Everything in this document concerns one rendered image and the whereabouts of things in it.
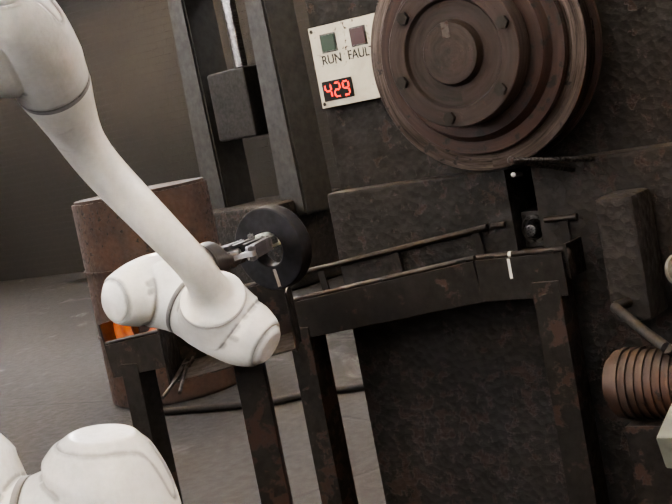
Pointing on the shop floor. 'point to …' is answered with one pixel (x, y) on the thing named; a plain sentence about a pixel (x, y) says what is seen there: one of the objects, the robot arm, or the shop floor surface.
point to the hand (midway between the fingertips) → (270, 238)
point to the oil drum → (189, 195)
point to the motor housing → (642, 414)
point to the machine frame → (429, 480)
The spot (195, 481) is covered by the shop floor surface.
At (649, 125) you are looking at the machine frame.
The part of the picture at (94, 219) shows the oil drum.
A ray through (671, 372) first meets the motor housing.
